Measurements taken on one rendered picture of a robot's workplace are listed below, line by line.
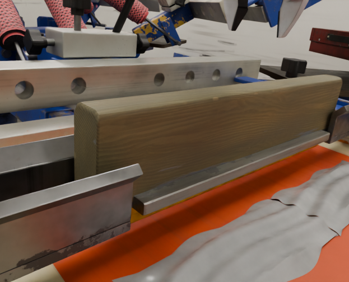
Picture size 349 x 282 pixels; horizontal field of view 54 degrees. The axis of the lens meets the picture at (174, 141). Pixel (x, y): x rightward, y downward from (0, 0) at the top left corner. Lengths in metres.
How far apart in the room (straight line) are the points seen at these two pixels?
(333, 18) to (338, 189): 2.13
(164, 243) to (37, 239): 0.10
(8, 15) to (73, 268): 0.51
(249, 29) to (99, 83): 2.37
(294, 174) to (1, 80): 0.35
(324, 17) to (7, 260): 2.41
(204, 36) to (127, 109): 2.86
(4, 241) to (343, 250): 0.24
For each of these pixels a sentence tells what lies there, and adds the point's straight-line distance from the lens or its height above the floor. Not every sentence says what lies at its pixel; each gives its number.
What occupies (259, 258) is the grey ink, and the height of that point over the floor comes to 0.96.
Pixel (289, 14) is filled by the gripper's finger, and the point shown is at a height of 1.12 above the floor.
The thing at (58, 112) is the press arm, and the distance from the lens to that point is 0.68.
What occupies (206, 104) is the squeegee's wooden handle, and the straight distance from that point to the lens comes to 0.26.
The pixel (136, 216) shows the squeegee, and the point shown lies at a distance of 0.27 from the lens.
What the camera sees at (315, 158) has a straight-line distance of 0.49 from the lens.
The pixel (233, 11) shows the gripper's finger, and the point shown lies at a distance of 0.34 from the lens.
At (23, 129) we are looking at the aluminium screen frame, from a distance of 0.38.
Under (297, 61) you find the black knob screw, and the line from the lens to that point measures 0.61.
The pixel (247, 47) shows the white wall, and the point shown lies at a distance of 2.79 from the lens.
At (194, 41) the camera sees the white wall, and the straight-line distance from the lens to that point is 3.15.
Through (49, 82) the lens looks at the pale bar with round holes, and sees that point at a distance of 0.44.
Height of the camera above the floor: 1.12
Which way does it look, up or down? 21 degrees down
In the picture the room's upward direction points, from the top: 6 degrees clockwise
